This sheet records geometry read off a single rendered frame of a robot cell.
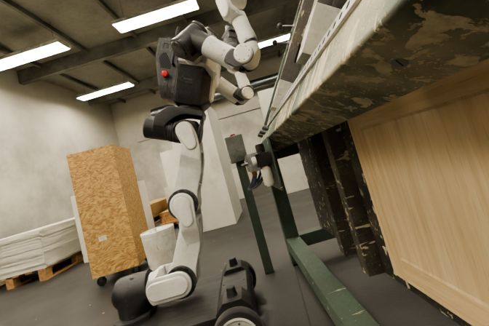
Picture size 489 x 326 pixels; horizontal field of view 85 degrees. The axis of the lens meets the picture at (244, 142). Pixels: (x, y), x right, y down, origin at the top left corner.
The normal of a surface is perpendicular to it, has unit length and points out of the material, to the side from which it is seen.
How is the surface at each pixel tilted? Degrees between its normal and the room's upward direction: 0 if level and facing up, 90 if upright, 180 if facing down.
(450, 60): 148
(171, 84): 90
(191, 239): 115
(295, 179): 90
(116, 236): 90
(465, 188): 90
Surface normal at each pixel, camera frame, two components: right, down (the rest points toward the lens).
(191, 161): -0.09, 0.32
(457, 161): -0.96, 0.26
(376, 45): -0.29, 0.95
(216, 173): -0.08, -0.07
